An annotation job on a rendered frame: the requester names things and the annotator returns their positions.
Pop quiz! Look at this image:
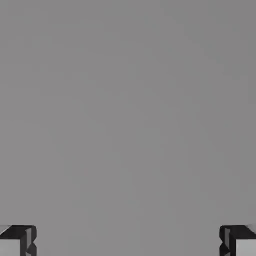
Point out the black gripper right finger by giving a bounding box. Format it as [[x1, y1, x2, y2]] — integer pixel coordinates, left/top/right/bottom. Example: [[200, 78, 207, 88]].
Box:
[[219, 224, 256, 256]]

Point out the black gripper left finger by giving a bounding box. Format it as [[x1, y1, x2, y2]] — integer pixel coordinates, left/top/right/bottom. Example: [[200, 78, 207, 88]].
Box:
[[0, 224, 38, 256]]

